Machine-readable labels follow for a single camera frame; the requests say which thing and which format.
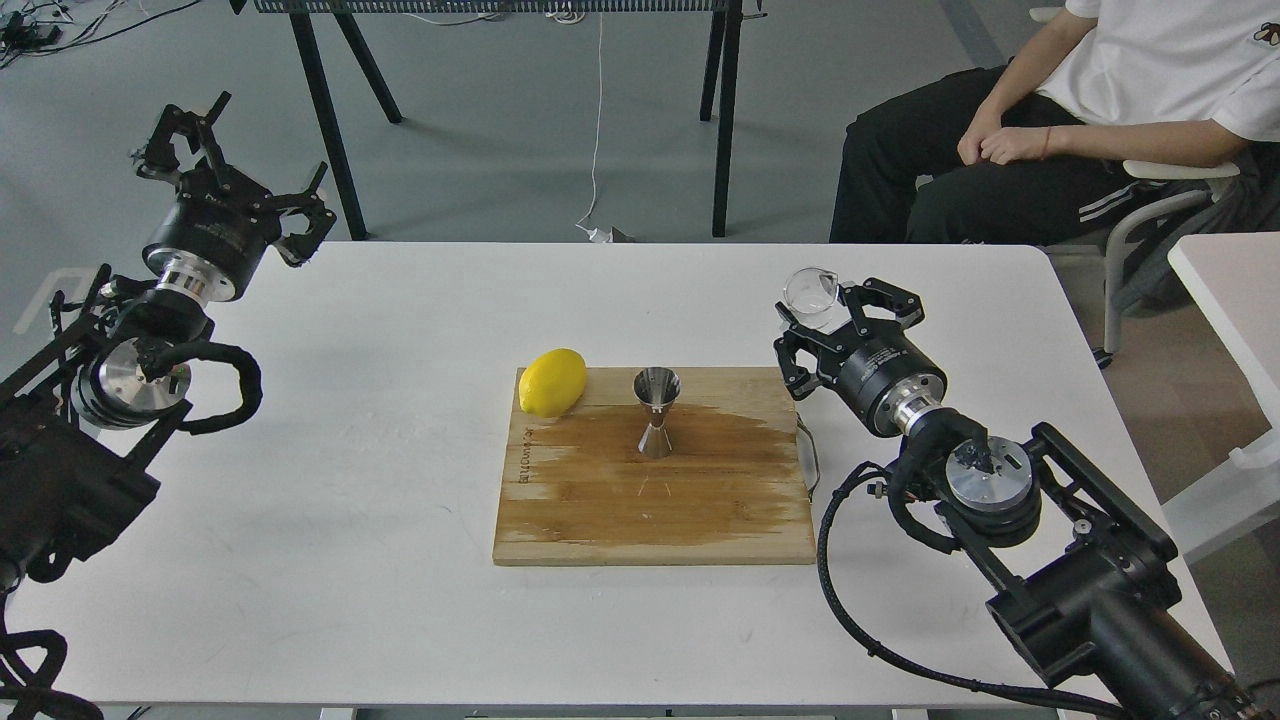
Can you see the seated person in white shirt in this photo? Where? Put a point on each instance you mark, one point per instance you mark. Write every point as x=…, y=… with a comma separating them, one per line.
x=1032, y=153

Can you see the wooden cutting board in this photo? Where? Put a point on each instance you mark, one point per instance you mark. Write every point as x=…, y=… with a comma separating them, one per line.
x=576, y=490

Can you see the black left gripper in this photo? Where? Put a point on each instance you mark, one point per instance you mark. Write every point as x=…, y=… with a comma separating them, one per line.
x=215, y=240

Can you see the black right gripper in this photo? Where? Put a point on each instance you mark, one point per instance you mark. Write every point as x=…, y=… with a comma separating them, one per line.
x=880, y=375

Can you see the steel double jigger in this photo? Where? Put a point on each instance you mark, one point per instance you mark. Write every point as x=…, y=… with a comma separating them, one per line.
x=656, y=388

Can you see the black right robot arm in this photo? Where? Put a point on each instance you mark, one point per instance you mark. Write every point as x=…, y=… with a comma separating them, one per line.
x=1082, y=575

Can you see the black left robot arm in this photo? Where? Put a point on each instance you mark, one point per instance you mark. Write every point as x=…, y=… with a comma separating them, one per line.
x=131, y=362

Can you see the yellow lemon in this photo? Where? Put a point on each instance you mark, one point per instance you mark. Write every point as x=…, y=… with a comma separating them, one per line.
x=552, y=383

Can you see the white side table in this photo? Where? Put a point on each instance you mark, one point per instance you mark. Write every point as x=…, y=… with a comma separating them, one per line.
x=1232, y=279

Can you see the white chair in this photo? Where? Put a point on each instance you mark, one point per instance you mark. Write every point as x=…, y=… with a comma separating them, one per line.
x=1215, y=180

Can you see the clear glass measuring cup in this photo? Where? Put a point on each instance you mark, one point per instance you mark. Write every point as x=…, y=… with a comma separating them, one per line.
x=812, y=294

